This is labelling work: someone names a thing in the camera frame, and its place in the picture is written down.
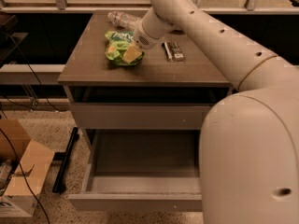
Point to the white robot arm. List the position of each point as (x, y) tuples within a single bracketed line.
[(249, 141)]

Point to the black metal floor bar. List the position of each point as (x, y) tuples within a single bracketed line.
[(64, 157)]

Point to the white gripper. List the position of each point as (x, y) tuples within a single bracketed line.
[(142, 41)]

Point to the green rice chip bag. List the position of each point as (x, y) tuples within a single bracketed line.
[(117, 44)]

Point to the open cardboard box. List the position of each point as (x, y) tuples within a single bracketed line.
[(30, 162)]

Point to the closed grey upper drawer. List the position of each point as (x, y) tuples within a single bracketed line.
[(139, 117)]

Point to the open grey middle drawer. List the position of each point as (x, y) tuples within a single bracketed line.
[(142, 171)]

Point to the grey drawer cabinet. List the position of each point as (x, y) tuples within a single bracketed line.
[(89, 77)]

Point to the clear plastic water bottle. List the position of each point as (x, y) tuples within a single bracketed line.
[(124, 20)]

